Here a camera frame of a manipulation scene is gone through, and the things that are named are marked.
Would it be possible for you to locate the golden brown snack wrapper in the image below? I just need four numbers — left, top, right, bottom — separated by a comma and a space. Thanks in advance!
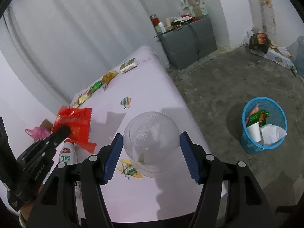
101, 70, 117, 84

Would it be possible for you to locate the flat printed cardboard on floor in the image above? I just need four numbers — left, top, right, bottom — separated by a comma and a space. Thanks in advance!
250, 47, 294, 69

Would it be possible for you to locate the clear plastic bowl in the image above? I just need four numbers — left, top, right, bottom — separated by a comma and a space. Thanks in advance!
123, 112, 182, 179

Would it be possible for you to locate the red thermos bottle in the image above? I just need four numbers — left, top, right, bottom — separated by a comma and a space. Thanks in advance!
150, 14, 160, 27

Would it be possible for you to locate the pink plastic bag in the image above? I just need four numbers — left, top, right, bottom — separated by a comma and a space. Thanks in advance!
25, 127, 51, 141

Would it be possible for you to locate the dark snack box on floor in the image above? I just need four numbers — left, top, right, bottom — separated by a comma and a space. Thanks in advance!
249, 33, 271, 54

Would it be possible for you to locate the yellow snack packet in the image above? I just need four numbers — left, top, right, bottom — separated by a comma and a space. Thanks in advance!
77, 91, 92, 105

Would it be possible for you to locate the tall white printed carton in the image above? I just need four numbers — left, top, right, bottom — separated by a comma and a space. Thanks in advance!
248, 0, 276, 37

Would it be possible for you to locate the blue mesh trash basket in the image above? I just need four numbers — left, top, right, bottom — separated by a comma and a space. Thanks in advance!
241, 97, 287, 154

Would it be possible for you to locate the green wrapper in basket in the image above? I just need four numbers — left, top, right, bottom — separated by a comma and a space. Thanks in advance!
246, 110, 271, 127

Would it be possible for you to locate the green candy wrapper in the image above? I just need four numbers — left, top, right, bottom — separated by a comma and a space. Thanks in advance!
90, 80, 103, 93

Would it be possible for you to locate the white gold small box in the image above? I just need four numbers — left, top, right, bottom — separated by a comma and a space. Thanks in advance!
120, 58, 138, 74

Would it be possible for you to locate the crumpled white paper in basket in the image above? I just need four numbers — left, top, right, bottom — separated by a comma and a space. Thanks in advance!
260, 124, 287, 145

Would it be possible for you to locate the white paper cup in basket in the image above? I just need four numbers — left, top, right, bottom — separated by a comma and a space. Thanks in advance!
247, 123, 262, 143

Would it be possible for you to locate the white milk bottle red cap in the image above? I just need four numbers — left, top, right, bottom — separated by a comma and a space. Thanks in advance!
59, 139, 77, 165

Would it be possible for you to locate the grey cabinet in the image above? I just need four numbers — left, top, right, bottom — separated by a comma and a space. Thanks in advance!
159, 17, 217, 70

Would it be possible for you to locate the white small bottle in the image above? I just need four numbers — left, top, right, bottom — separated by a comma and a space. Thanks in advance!
158, 22, 166, 33

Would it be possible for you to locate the red snack wrapper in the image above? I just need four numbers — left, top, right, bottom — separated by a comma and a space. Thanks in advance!
52, 106, 97, 153

